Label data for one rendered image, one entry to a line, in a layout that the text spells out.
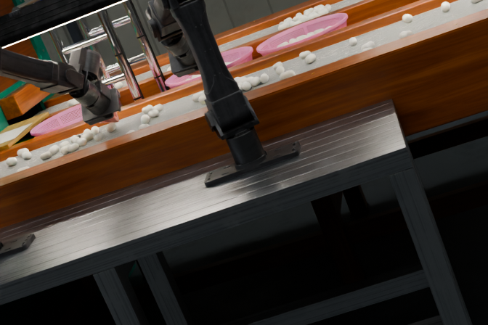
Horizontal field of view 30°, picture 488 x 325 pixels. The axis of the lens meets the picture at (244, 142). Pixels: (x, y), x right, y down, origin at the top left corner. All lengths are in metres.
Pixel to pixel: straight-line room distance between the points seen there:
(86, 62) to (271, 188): 0.77
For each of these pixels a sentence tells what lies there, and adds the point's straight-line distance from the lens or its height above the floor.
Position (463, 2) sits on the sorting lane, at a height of 0.74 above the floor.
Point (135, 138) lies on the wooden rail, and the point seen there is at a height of 0.77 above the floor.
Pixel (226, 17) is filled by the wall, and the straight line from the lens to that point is 4.49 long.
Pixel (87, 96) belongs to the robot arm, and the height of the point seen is 0.86.
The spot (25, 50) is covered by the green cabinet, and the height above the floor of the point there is 0.95.
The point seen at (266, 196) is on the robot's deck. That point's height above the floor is 0.67.
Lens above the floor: 1.16
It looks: 14 degrees down
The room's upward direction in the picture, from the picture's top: 22 degrees counter-clockwise
